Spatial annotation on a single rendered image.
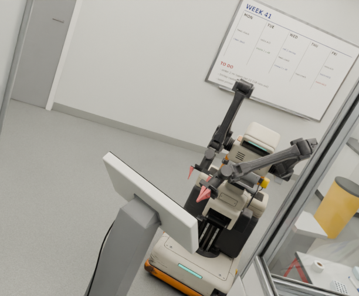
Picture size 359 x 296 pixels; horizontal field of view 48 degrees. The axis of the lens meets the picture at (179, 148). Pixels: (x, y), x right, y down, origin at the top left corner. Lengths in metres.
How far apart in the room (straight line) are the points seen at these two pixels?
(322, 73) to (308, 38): 0.53
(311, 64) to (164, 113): 1.97
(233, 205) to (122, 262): 1.05
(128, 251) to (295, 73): 4.01
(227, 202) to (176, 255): 0.56
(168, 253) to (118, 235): 1.12
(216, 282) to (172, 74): 2.79
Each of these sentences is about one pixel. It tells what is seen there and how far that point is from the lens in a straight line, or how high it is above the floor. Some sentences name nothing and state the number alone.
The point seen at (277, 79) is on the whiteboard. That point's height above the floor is 1.29.
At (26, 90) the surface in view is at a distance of 4.98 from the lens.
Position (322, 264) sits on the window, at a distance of 1.47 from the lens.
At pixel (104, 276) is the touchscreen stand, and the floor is 0.66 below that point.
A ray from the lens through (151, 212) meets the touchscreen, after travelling 1.77.
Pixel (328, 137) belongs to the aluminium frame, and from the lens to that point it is 1.61.
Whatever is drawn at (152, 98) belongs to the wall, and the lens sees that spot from 5.02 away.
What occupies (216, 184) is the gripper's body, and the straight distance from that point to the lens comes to 1.94.
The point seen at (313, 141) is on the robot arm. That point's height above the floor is 1.52.
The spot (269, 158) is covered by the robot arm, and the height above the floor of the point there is 1.38.
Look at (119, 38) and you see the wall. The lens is 4.77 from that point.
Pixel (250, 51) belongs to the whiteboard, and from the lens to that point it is 5.09.
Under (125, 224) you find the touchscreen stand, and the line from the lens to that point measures 1.81.
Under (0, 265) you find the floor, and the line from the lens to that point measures 2.87.
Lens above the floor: 2.01
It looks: 22 degrees down
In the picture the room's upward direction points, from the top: 24 degrees clockwise
